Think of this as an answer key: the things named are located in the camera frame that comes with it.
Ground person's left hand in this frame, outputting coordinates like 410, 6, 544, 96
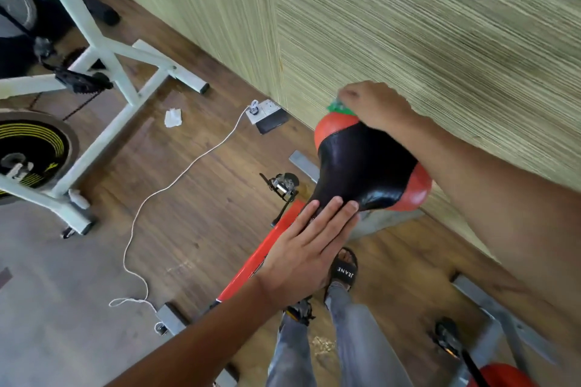
254, 196, 361, 311

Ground red and grey spin bike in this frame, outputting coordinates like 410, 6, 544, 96
154, 110, 435, 387
431, 273, 564, 387

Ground white power socket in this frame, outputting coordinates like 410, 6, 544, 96
247, 99, 281, 125

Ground green checkered cleaning cloth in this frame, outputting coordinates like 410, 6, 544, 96
327, 99, 359, 119

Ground person's left forearm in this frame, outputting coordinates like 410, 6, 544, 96
109, 278, 278, 387

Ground person's right forearm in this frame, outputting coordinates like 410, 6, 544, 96
395, 114, 581, 347

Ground black sandal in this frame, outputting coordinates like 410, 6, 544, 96
325, 246, 359, 293
286, 299, 317, 324

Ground white bike with yellow flywheel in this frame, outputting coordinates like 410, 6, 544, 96
0, 0, 212, 238

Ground person's right hand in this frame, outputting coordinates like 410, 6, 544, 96
338, 81, 423, 138

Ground thin white cable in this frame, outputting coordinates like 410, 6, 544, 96
109, 108, 255, 315

